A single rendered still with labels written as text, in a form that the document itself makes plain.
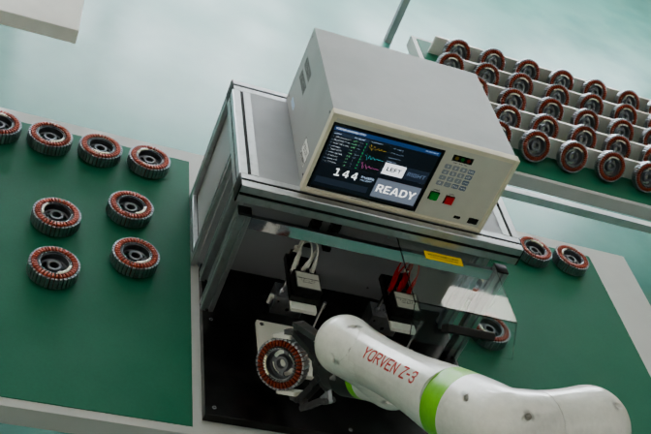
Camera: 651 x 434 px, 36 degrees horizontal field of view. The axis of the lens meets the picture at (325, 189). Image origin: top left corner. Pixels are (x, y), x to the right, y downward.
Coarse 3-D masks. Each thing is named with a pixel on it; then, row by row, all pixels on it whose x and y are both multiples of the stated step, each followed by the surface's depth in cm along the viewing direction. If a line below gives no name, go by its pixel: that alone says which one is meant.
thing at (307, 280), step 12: (288, 264) 230; (300, 264) 232; (288, 276) 227; (300, 276) 224; (312, 276) 226; (288, 288) 225; (300, 288) 221; (312, 288) 222; (300, 300) 223; (312, 300) 223; (300, 312) 222; (312, 312) 222
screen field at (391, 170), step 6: (384, 168) 215; (390, 168) 215; (396, 168) 215; (402, 168) 215; (408, 168) 216; (390, 174) 216; (396, 174) 216; (402, 174) 216; (408, 174) 217; (414, 174) 217; (420, 174) 217; (426, 174) 217; (414, 180) 218; (420, 180) 218
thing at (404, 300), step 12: (384, 276) 240; (384, 288) 236; (396, 288) 238; (384, 300) 235; (396, 300) 230; (408, 300) 232; (396, 312) 229; (408, 312) 229; (396, 324) 230; (408, 324) 231
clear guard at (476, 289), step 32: (416, 256) 221; (416, 288) 211; (448, 288) 215; (480, 288) 220; (416, 320) 207; (448, 320) 209; (480, 320) 212; (512, 320) 214; (480, 352) 211; (512, 352) 213
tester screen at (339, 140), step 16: (336, 128) 207; (336, 144) 210; (352, 144) 210; (368, 144) 211; (384, 144) 211; (400, 144) 212; (336, 160) 212; (352, 160) 213; (368, 160) 213; (384, 160) 214; (400, 160) 214; (416, 160) 215; (432, 160) 215; (368, 176) 216; (384, 176) 216; (352, 192) 218; (368, 192) 218
